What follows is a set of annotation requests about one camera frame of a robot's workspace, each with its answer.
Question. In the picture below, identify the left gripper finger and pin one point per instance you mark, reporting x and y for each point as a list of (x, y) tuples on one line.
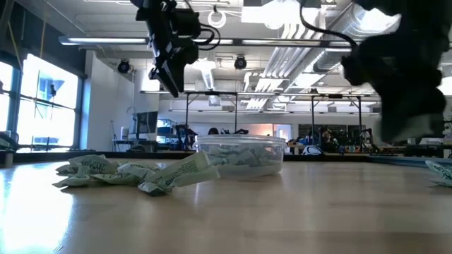
[(157, 75), (174, 81)]

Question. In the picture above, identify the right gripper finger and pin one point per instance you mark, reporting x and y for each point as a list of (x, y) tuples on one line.
[(413, 106)]

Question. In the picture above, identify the green white sweetener packet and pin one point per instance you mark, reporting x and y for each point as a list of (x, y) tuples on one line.
[(180, 167), (116, 178), (76, 180), (65, 169), (93, 163), (220, 152), (137, 168), (247, 158), (439, 168), (199, 176), (155, 188), (442, 182)]

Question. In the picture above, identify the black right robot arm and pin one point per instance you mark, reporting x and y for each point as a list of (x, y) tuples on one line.
[(406, 14)]

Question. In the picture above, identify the computer monitor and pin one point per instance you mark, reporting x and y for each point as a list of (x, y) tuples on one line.
[(147, 121)]

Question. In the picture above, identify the long ceiling light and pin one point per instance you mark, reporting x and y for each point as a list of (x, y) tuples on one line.
[(102, 40)]

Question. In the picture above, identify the person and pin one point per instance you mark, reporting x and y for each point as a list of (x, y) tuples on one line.
[(213, 131), (326, 135)]

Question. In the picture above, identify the clear plastic container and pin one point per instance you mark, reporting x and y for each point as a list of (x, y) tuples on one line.
[(242, 155)]

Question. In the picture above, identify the white black bag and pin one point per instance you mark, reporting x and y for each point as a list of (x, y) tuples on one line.
[(310, 150)]

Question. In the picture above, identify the large window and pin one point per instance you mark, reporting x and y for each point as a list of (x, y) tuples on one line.
[(46, 106)]

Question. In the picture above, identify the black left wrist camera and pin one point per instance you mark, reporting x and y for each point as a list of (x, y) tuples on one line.
[(189, 35)]

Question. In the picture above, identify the black ceiling camera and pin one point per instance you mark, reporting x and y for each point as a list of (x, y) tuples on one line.
[(123, 66), (240, 62)]

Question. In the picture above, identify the black tall rig frame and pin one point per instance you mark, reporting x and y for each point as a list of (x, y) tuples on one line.
[(236, 106)]

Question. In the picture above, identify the black metal rig frame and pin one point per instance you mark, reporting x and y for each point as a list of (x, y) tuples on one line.
[(106, 154)]

